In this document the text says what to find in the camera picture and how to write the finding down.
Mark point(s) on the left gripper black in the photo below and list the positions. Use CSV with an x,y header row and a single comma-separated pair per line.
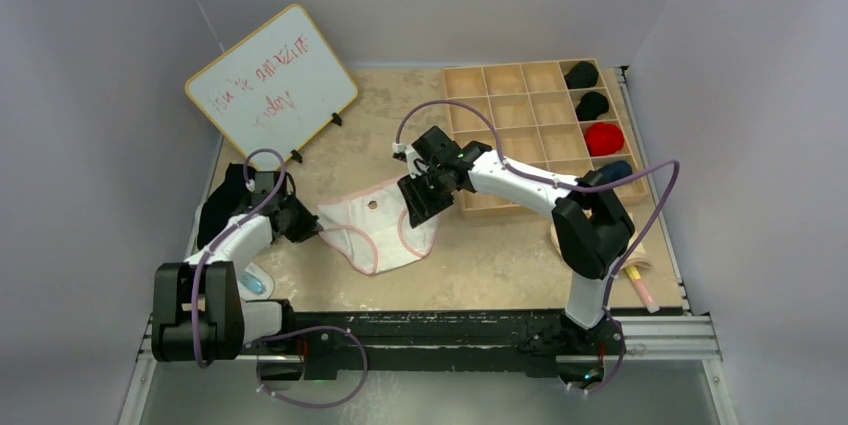
x,y
307,226

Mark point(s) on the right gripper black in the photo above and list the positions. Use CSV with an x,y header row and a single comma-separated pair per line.
x,y
421,207

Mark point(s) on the white underwear pink trim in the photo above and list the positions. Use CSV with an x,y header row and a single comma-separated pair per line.
x,y
371,228

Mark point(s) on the white whiteboard yellow frame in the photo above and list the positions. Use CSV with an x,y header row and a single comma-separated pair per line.
x,y
276,89

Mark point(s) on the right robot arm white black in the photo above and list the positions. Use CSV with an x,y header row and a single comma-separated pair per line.
x,y
591,225

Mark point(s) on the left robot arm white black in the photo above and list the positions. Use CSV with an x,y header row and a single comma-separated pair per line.
x,y
198,311

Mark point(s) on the black underwear white waistband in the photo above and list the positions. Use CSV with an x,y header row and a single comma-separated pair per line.
x,y
221,205

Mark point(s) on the white blue patterned underwear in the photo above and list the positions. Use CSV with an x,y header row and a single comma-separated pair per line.
x,y
255,284

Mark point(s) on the red rolled underwear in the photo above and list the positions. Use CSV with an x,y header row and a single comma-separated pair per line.
x,y
603,139

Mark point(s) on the black rolled underwear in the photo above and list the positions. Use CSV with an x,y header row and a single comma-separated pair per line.
x,y
582,75
591,106

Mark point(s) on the navy blue rolled underwear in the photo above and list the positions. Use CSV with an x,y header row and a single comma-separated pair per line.
x,y
618,172

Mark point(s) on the black rolled underwear back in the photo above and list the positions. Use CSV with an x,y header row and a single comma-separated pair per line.
x,y
582,75

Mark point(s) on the cream beige underwear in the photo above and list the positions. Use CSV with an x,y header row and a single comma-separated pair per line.
x,y
639,258

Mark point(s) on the wooden compartment organizer tray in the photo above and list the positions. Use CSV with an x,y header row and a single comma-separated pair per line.
x,y
528,108

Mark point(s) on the pink yellow marker pen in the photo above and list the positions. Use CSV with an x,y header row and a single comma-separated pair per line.
x,y
640,287

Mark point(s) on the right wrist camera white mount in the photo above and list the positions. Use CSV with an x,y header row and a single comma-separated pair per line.
x,y
407,154

